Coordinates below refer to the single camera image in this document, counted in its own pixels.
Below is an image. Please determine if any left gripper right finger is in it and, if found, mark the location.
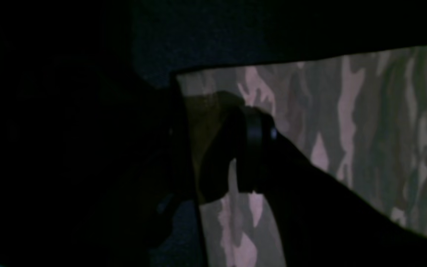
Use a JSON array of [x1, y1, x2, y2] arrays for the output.
[[199, 106, 427, 267]]

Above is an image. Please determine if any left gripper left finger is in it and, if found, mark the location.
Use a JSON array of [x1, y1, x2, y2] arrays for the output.
[[0, 0, 203, 267]]

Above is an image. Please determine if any camouflage t-shirt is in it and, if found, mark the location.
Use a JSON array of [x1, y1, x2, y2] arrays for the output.
[[176, 46, 427, 267]]

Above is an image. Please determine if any black table cloth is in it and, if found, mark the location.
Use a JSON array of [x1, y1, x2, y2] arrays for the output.
[[132, 0, 427, 267]]

